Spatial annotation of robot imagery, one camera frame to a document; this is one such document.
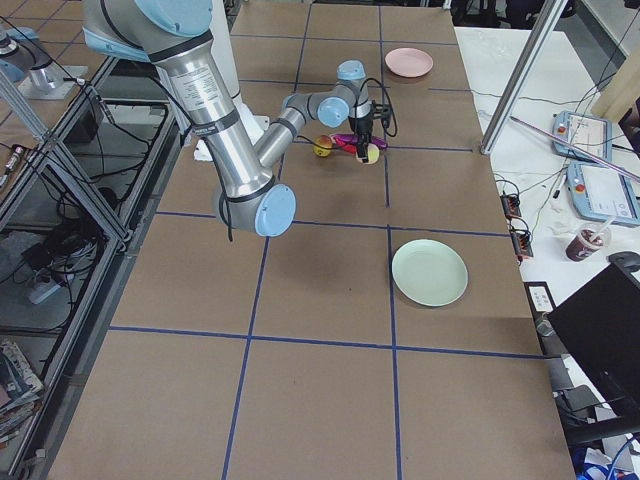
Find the red apple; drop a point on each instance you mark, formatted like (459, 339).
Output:
(323, 146)

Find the plastic drink cup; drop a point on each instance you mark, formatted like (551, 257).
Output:
(589, 238)

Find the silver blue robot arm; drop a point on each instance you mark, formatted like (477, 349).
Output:
(26, 62)
(189, 42)

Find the green plate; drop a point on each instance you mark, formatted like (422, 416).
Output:
(429, 272)

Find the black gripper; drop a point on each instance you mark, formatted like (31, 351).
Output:
(359, 124)

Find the aluminium frame post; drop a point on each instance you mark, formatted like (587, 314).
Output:
(544, 26)

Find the stack of books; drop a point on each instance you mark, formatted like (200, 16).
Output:
(21, 390)

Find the yellow-pink peach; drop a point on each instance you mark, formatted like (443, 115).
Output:
(372, 154)

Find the lower blue teach pendant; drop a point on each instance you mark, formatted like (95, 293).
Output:
(598, 193)

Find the black computer mouse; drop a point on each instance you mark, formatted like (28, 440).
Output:
(627, 260)

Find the red chili pepper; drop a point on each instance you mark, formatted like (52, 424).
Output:
(346, 146)

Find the black monitor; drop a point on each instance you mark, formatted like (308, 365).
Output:
(599, 327)

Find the upper blue teach pendant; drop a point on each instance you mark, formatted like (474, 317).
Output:
(593, 134)

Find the orange circuit board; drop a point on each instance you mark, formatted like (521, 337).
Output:
(520, 233)

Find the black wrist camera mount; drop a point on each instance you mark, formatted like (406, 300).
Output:
(384, 113)

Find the reacher grabber tool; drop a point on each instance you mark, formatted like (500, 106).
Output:
(618, 169)

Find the purple eggplant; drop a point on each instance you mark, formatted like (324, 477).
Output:
(377, 142)

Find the blue teach pendant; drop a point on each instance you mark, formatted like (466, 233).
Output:
(598, 193)
(593, 134)

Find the white power strip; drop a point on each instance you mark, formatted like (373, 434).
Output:
(42, 290)

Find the pink plate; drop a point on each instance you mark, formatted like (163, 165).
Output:
(409, 62)

